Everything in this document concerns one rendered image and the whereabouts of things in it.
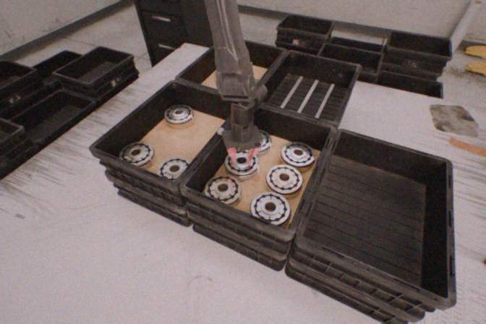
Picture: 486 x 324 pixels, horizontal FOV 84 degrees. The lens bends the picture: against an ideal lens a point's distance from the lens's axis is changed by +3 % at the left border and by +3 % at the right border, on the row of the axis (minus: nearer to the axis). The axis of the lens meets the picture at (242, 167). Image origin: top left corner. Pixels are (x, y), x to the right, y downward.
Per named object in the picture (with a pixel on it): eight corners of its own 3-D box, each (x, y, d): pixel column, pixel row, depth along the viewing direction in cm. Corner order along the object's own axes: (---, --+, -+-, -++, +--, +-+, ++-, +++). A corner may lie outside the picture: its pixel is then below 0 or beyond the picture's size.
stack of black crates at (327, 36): (322, 73, 247) (335, 21, 213) (314, 90, 229) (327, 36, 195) (281, 64, 258) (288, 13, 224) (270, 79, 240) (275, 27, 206)
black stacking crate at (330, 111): (327, 153, 89) (336, 127, 80) (246, 128, 97) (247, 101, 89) (351, 92, 112) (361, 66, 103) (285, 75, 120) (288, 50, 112)
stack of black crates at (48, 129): (71, 182, 165) (38, 142, 139) (35, 167, 173) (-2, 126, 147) (116, 141, 188) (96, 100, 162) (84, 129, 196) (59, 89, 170)
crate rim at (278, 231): (291, 244, 58) (293, 239, 56) (177, 193, 67) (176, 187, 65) (335, 132, 81) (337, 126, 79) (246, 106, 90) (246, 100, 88)
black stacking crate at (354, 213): (421, 324, 57) (454, 311, 48) (286, 260, 65) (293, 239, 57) (427, 186, 80) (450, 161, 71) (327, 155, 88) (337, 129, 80)
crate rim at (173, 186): (177, 193, 67) (176, 187, 65) (89, 155, 75) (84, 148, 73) (246, 106, 90) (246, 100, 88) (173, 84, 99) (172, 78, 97)
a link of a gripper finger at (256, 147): (231, 155, 81) (230, 131, 74) (252, 150, 83) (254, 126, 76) (236, 170, 77) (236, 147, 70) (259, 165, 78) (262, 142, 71)
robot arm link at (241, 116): (226, 102, 63) (249, 108, 61) (239, 87, 67) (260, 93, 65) (227, 125, 68) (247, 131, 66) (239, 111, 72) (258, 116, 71)
